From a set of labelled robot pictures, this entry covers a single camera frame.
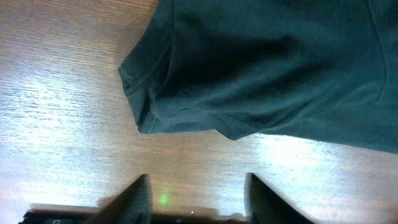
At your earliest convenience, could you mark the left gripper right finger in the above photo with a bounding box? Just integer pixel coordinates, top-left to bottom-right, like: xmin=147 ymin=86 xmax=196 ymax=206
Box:
xmin=244 ymin=173 xmax=313 ymax=224

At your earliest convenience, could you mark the dark green Nike t-shirt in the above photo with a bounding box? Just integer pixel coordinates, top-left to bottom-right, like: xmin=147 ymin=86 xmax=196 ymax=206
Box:
xmin=119 ymin=0 xmax=397 ymax=153

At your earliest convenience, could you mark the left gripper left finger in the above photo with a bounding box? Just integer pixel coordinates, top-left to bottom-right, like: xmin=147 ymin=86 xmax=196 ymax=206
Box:
xmin=85 ymin=174 xmax=152 ymax=224

